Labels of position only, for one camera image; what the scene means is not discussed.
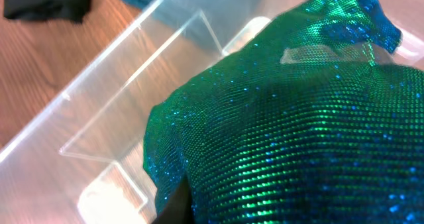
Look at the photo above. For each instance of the blue green sequin cloth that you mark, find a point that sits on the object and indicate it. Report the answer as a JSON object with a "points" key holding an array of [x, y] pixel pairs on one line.
{"points": [[310, 122]]}

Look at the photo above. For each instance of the clear plastic storage container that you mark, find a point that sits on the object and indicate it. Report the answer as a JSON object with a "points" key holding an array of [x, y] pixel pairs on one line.
{"points": [[81, 160]]}

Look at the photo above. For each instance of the black folded cloth left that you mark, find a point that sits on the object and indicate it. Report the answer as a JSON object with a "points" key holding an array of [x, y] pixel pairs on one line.
{"points": [[43, 10]]}

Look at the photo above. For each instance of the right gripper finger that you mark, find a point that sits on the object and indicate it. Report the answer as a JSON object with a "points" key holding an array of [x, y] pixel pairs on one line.
{"points": [[178, 210]]}

